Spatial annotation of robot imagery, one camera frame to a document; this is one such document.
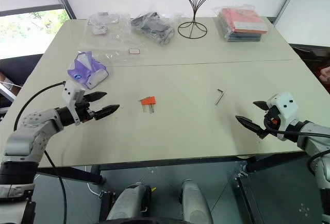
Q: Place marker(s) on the orange hex key holder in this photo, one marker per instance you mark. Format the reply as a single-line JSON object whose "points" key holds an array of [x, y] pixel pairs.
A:
{"points": [[149, 101]]}

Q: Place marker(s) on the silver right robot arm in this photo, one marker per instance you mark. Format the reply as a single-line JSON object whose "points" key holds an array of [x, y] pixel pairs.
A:
{"points": [[313, 141]]}

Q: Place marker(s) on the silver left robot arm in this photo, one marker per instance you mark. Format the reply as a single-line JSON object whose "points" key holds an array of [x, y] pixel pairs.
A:
{"points": [[33, 128]]}

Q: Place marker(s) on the grey metal frame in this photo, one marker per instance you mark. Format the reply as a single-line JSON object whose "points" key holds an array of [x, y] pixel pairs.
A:
{"points": [[6, 92]]}

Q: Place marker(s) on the black L-shaped hex key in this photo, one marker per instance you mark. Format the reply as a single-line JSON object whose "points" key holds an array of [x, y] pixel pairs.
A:
{"points": [[219, 97]]}

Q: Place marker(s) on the purple tissue pack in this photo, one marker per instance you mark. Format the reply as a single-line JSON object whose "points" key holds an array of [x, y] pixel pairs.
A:
{"points": [[82, 72]]}

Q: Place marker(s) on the dark red garment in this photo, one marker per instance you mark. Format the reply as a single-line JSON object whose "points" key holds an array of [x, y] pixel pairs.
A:
{"points": [[325, 78]]}

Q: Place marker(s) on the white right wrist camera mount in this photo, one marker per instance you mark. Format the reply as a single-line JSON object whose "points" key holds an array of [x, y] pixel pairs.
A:
{"points": [[286, 105]]}

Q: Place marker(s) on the black table crossbeam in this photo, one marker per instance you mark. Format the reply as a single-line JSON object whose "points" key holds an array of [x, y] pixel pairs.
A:
{"points": [[167, 162]]}

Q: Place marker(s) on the clear bag with small items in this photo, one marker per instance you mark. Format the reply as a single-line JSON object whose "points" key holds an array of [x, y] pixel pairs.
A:
{"points": [[103, 23]]}

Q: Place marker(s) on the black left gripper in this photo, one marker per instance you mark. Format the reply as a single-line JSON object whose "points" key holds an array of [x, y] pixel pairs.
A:
{"points": [[83, 109]]}

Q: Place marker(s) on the window with green view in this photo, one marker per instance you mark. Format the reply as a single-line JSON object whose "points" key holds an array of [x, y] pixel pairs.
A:
{"points": [[28, 31]]}

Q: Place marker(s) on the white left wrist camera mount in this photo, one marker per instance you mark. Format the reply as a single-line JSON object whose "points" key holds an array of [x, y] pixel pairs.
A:
{"points": [[69, 90]]}

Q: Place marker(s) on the small yellow tag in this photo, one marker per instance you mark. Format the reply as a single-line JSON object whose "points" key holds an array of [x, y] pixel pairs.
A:
{"points": [[154, 189]]}

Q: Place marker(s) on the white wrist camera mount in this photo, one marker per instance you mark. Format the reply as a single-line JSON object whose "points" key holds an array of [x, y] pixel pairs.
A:
{"points": [[69, 90], [286, 105]]}

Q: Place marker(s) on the grey rounded robot leg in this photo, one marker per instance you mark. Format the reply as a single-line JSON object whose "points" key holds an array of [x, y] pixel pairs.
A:
{"points": [[193, 203], [129, 203]]}

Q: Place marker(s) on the black table leg brace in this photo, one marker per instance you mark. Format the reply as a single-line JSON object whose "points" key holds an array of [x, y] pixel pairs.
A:
{"points": [[74, 175], [273, 163]]}

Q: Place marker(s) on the black metal floor frame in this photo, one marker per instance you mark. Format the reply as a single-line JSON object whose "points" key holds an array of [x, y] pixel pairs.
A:
{"points": [[107, 206], [245, 198]]}

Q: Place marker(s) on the flat clear plastic bag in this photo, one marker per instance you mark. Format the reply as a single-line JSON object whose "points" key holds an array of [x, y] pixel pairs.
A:
{"points": [[116, 46]]}

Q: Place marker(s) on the grey partition post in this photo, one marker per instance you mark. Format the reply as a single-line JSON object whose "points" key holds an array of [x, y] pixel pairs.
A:
{"points": [[290, 0]]}

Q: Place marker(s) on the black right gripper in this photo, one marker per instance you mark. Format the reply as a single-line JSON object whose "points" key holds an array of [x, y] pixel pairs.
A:
{"points": [[272, 118]]}

